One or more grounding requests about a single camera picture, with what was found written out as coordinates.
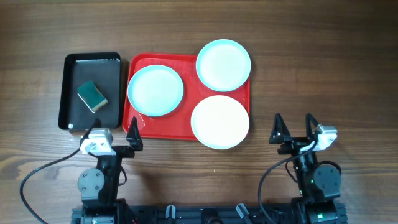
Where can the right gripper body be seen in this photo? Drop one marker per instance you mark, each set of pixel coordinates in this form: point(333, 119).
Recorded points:
point(295, 144)

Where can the red plastic tray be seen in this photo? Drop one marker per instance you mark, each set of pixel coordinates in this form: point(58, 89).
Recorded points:
point(176, 124)

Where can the white plate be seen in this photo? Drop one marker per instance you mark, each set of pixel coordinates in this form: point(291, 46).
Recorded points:
point(220, 122)

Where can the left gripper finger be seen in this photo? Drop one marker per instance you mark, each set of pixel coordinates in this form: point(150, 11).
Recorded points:
point(96, 124)
point(133, 137)

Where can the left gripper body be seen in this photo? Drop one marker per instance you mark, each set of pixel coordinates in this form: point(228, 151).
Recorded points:
point(125, 151)

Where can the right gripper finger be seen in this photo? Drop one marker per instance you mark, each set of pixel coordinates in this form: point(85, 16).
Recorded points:
point(280, 133)
point(310, 122)

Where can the light blue plate top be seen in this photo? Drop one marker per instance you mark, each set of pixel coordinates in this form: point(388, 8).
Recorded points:
point(223, 65)

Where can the light blue plate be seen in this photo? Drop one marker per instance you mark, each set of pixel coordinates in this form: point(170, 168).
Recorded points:
point(223, 65)
point(155, 90)

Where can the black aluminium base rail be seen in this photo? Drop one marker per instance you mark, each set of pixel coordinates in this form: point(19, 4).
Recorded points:
point(280, 213)

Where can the green yellow sponge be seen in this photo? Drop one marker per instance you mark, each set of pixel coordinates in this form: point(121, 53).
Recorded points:
point(91, 96)

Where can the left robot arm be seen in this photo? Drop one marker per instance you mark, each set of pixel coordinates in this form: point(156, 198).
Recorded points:
point(99, 185)

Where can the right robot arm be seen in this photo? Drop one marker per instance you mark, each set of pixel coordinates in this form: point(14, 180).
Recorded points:
point(318, 181)

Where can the black rectangular tray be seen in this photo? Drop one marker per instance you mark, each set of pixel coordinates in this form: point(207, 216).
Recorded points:
point(104, 69)

